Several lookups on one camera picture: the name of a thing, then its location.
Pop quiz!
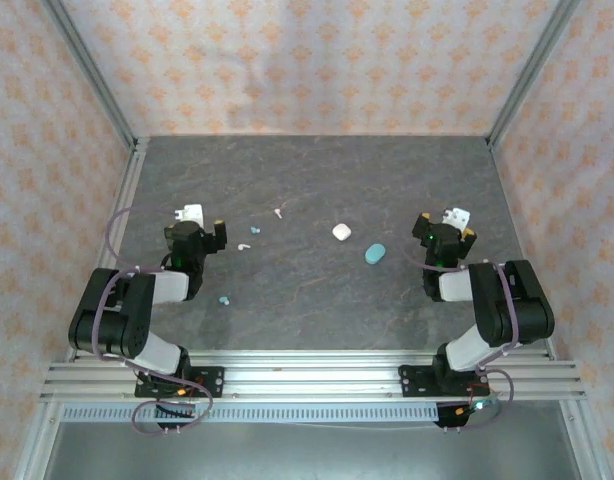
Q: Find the aluminium cross beam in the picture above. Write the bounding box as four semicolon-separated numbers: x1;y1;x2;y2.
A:
39;349;586;402

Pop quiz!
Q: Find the aluminium frame post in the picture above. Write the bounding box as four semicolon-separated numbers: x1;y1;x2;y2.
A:
486;0;583;147
41;0;138;147

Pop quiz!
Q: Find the slotted grey cable duct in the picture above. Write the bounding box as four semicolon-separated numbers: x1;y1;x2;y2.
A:
60;402;493;424

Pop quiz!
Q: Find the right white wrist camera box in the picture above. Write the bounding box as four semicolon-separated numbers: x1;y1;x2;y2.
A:
440;206;472;232

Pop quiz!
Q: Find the aluminium side rail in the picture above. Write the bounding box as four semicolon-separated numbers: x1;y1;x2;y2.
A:
61;135;151;364

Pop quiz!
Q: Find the red orange base wiring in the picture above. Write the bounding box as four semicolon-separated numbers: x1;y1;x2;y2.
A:
154;382;208;402

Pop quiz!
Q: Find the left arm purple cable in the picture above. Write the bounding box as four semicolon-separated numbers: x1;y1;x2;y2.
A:
97;206;214;435

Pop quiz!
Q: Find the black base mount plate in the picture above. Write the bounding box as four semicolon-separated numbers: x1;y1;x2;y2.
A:
134;366;226;400
397;364;488;399

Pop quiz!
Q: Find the left aluminium frame post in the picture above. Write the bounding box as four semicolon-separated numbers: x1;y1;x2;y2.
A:
41;0;138;147

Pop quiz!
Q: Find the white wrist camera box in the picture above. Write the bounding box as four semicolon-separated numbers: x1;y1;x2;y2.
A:
440;206;472;232
173;203;206;227

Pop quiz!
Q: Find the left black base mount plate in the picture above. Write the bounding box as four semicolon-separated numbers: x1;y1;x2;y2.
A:
134;366;226;400

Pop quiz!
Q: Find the small lit circuit board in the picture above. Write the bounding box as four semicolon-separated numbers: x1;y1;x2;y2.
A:
454;383;503;416

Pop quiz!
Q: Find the grey metal panel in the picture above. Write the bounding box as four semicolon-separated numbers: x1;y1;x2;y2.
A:
45;422;579;480

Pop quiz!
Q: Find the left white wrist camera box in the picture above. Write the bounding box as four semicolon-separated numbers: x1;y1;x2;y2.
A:
173;203;206;227

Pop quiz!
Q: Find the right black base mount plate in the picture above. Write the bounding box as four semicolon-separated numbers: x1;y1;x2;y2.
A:
397;364;488;399

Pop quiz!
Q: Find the right aluminium frame post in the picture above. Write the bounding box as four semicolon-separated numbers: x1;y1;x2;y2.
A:
486;0;583;147

